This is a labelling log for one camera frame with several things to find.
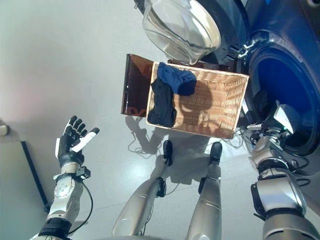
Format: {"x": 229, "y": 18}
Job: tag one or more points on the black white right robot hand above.
{"x": 286, "y": 117}

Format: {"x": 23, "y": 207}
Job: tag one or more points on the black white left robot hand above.
{"x": 66, "y": 147}

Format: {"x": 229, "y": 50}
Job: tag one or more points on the black garment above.
{"x": 261, "y": 100}

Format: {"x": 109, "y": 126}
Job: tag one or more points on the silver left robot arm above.
{"x": 65, "y": 190}

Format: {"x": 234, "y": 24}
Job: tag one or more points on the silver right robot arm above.
{"x": 280, "y": 195}

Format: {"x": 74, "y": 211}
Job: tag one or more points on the grey washing machine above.
{"x": 287, "y": 62}

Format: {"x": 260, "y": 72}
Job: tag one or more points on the wicker laundry basket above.
{"x": 220, "y": 105}

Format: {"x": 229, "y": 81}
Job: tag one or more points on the silver left robot leg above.
{"x": 140, "y": 200}

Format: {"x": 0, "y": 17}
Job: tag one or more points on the silver robot leg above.
{"x": 140, "y": 200}
{"x": 207, "y": 200}

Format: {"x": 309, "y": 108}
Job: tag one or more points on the dark navy garment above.
{"x": 161, "y": 105}

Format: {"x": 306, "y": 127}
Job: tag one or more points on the blue garment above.
{"x": 180, "y": 80}

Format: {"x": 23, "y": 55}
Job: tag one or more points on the silver right robot leg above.
{"x": 207, "y": 200}

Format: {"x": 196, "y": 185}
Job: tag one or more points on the round glass washer door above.
{"x": 180, "y": 27}

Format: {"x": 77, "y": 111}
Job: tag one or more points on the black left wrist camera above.
{"x": 83, "y": 172}

